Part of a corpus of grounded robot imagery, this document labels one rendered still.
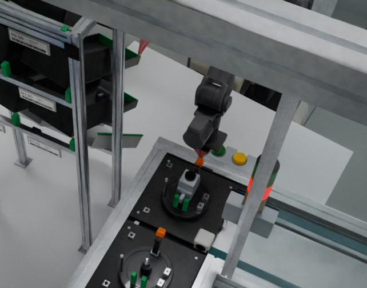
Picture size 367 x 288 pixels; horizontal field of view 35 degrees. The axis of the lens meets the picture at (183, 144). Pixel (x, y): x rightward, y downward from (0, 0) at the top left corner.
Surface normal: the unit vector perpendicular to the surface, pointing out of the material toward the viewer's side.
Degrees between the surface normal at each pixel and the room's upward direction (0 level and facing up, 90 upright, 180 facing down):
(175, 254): 0
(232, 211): 90
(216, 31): 90
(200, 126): 6
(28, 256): 0
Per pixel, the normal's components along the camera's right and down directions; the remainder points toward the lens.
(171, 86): 0.10, -0.62
